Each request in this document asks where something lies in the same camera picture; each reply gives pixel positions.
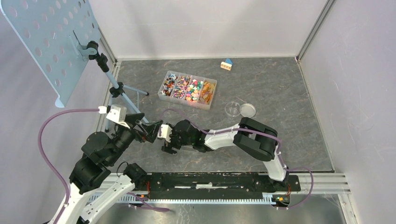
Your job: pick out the toy block house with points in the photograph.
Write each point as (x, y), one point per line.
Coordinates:
(227, 64)

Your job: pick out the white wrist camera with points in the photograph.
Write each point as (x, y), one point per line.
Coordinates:
(115, 113)
(164, 132)

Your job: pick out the light blue tripod stand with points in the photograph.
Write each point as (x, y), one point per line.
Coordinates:
(120, 92)

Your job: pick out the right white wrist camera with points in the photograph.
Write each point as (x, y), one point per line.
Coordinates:
(164, 132)

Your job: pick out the round jar lid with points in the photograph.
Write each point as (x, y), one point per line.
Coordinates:
(247, 110)

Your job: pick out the clear compartment candy box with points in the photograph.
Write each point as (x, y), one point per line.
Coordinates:
(189, 90)

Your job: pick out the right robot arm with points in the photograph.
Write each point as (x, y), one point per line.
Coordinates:
(254, 138)

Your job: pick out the clear round plastic jar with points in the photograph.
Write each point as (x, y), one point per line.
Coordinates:
(233, 109)

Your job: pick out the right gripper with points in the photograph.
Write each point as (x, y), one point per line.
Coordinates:
(169, 149)

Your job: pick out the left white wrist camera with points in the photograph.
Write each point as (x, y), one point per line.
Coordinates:
(115, 113)

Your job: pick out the light blue perforated board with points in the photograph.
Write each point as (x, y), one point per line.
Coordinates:
(56, 33)

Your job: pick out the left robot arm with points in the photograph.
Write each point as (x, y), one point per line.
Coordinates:
(100, 152)

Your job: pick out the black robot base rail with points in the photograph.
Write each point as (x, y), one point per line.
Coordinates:
(214, 185)

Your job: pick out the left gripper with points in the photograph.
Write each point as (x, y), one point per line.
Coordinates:
(151, 129)

